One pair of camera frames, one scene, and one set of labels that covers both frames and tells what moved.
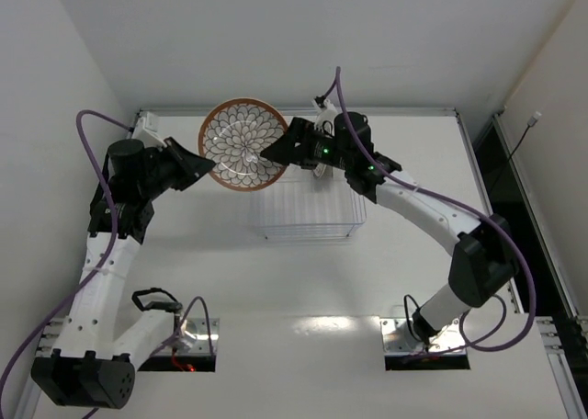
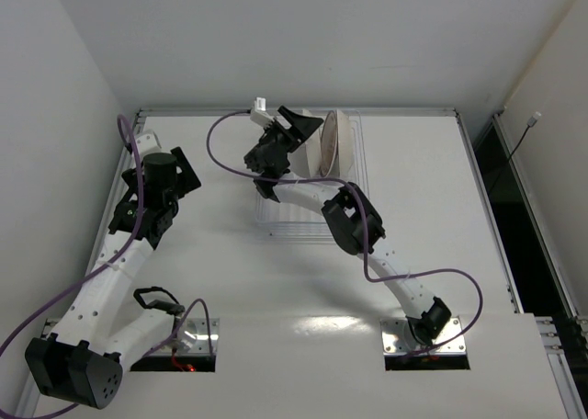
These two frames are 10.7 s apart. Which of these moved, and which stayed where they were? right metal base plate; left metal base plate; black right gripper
Moved: black right gripper
Stayed: right metal base plate; left metal base plate
